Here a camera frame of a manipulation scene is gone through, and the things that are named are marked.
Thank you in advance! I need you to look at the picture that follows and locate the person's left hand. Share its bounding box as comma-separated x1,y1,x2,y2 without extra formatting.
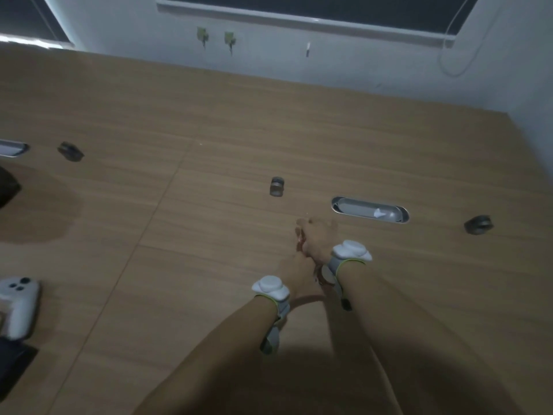
277,250,327,304

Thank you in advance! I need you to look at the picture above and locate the person's right hand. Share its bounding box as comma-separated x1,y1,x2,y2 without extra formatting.
295,217,340,266

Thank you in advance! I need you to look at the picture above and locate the person's left forearm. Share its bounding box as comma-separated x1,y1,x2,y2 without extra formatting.
135,297,286,415

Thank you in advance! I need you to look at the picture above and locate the person's right forearm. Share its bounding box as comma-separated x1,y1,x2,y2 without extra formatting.
337,262,525,415

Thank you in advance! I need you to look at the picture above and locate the white right wrist tracker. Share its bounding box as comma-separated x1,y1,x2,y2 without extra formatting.
320,240,373,312

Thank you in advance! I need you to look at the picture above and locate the white wrist tracker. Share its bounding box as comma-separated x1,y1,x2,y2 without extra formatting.
251,276,291,356
320,240,373,312

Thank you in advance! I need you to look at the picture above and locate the white left wrist tracker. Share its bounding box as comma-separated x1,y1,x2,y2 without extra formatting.
251,276,291,356

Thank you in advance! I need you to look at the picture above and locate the dark round cap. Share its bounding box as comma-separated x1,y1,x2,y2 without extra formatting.
464,215,494,235
58,142,85,162

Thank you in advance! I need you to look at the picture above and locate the white game controller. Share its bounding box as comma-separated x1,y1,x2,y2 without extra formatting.
0,277,40,340

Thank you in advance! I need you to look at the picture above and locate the black object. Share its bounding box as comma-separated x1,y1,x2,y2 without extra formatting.
0,167,21,209

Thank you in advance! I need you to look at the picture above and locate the dark flat pad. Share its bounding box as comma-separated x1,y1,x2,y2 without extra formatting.
0,339,39,397

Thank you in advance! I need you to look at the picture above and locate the silver oval cable grommet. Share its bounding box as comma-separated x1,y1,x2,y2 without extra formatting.
331,196,410,224
0,139,30,159

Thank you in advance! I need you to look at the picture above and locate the dark window with white frame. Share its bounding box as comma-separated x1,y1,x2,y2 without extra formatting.
156,0,481,49
0,0,75,50

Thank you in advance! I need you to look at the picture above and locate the white blind cord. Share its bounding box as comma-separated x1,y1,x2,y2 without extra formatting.
437,0,506,77

